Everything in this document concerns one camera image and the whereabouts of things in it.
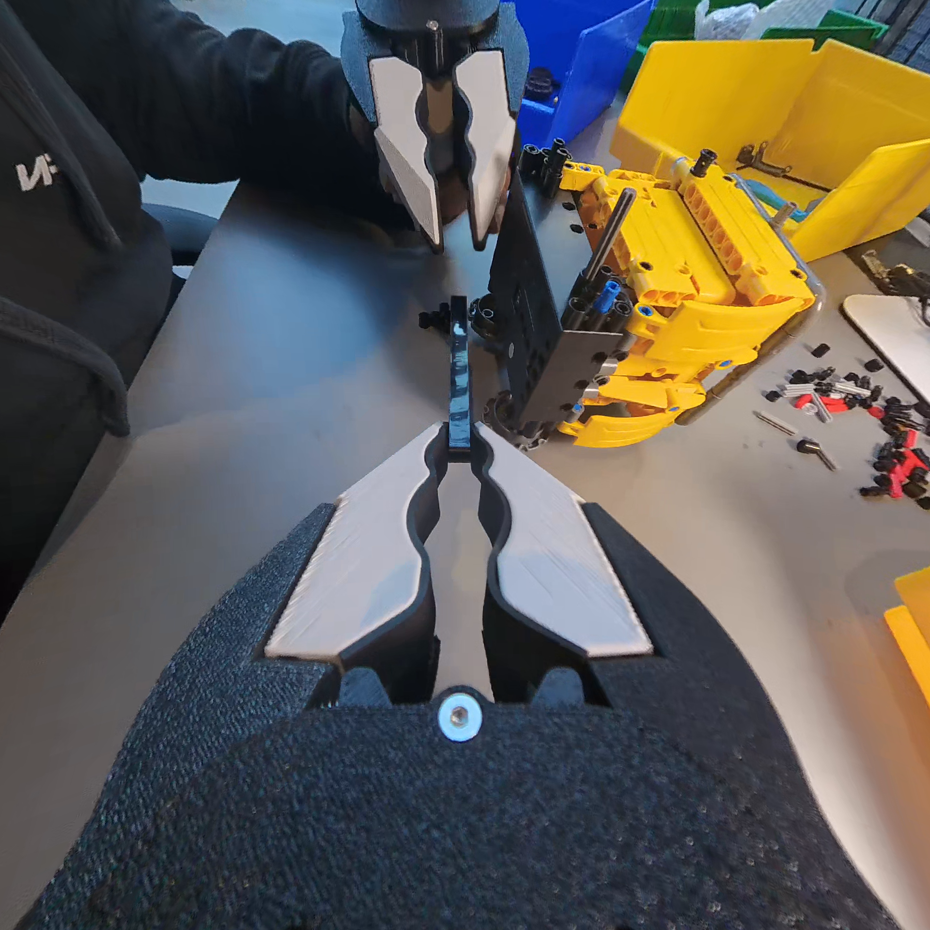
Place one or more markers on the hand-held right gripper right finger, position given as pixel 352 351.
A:
pixel 574 581

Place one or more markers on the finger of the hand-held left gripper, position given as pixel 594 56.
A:
pixel 400 131
pixel 494 131

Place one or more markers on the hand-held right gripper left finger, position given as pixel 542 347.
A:
pixel 356 581

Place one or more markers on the grey metal axle rod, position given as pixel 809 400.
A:
pixel 611 247

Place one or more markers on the black joined connector pins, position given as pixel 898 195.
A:
pixel 436 316

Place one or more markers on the long black toy beam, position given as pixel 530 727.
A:
pixel 461 393

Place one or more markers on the yellow toy block robot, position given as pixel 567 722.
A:
pixel 712 305

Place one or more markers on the small red black parts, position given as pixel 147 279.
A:
pixel 894 436

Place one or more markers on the person's left forearm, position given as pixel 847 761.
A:
pixel 247 102

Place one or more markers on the grey desk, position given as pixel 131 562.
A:
pixel 262 407

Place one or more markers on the blue plastic bin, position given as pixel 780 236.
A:
pixel 596 58

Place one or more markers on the yellow plastic bin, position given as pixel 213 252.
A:
pixel 712 102
pixel 913 640

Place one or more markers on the dark chair seat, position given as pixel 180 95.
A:
pixel 182 233

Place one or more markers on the white plastic bag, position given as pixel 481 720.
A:
pixel 734 15

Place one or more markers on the grey-green tool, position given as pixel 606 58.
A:
pixel 763 163

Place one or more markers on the green plastic bin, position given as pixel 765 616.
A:
pixel 829 26

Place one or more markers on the person in black hoodie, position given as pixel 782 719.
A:
pixel 73 291

